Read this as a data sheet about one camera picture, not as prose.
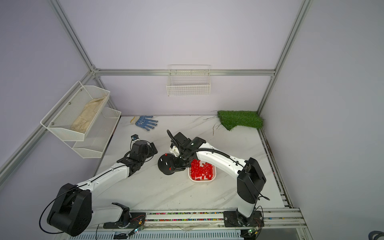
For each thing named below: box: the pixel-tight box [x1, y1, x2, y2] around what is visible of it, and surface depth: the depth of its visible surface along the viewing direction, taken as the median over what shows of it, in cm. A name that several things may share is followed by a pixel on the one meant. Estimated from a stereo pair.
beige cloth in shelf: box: [70, 96, 106, 133], surface depth 81 cm
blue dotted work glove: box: [130, 115, 159, 131], surface depth 118 cm
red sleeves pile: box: [190, 159, 213, 181], surface depth 91 cm
